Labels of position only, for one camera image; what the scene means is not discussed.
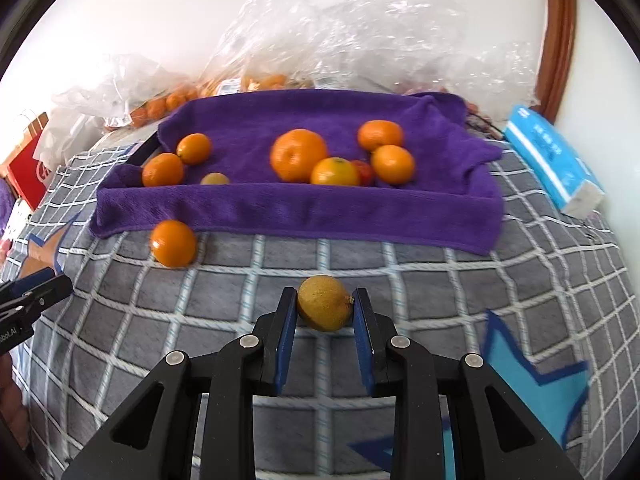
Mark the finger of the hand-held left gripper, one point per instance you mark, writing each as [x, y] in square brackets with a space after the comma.
[52, 290]
[25, 284]

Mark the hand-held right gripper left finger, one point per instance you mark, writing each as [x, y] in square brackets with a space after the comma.
[285, 345]

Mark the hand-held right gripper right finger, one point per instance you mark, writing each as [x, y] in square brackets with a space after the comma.
[364, 345]

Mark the small green-brown fruit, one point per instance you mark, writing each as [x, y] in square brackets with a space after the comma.
[215, 179]
[323, 305]

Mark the black tray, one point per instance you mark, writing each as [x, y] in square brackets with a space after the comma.
[145, 152]

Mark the small red tomato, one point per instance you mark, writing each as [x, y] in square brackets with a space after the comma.
[366, 172]

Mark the large orange mandarin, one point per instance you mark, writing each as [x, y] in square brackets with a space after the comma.
[299, 155]

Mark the person's left hand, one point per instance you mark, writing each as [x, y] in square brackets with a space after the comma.
[11, 400]

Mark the purple plush cloth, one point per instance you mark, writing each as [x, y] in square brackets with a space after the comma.
[5, 205]

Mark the grey checkered star blanket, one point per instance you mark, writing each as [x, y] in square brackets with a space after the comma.
[425, 285]

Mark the red paper bag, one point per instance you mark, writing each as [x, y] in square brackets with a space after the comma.
[30, 175]

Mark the purple towel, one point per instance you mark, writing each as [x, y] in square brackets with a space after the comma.
[300, 215]

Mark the white plastic bag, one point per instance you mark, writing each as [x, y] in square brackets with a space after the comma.
[65, 135]

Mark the clear plastic bag of mandarins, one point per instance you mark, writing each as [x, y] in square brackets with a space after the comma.
[125, 80]

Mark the blue tissue pack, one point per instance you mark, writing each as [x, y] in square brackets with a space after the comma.
[545, 155]

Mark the clear bag of red fruit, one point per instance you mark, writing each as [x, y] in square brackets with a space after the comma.
[490, 75]

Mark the crumpled clear plastic bag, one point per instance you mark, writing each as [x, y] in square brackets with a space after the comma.
[375, 35]

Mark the labelled clear bag of mandarins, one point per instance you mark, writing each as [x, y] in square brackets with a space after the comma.
[260, 35]

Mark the brown wooden door frame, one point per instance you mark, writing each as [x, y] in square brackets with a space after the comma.
[557, 35]

